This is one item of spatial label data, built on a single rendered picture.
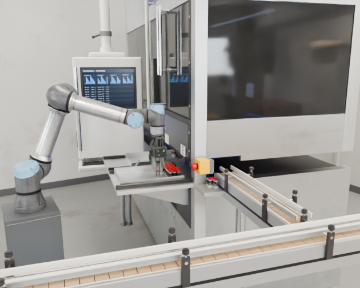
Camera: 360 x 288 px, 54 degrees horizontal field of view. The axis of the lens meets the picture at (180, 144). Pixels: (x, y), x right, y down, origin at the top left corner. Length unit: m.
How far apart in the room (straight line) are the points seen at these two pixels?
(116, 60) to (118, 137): 0.57
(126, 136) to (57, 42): 2.12
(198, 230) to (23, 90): 3.09
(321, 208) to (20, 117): 3.44
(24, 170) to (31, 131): 2.74
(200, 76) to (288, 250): 0.96
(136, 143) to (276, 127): 1.20
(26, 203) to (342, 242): 1.39
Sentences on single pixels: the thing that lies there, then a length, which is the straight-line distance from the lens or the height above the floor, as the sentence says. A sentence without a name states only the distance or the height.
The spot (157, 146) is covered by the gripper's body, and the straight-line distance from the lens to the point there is 1.84.
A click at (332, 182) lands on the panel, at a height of 0.80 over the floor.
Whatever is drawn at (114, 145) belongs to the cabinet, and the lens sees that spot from 2.76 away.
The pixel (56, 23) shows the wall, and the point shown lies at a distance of 4.60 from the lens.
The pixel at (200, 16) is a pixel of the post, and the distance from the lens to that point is 1.79.
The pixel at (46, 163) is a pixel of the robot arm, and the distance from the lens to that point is 1.99.
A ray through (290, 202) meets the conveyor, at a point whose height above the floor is 0.97.
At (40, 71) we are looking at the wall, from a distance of 4.54.
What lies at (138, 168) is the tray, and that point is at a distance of 2.10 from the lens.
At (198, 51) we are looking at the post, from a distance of 1.78.
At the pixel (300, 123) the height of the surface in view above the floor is 1.17.
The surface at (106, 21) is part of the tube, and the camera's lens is 2.77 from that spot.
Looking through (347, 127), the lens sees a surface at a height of 1.13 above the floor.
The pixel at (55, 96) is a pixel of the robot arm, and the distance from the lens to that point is 1.77.
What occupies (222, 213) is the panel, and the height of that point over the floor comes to 0.70.
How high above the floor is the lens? 1.48
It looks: 12 degrees down
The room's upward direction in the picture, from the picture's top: straight up
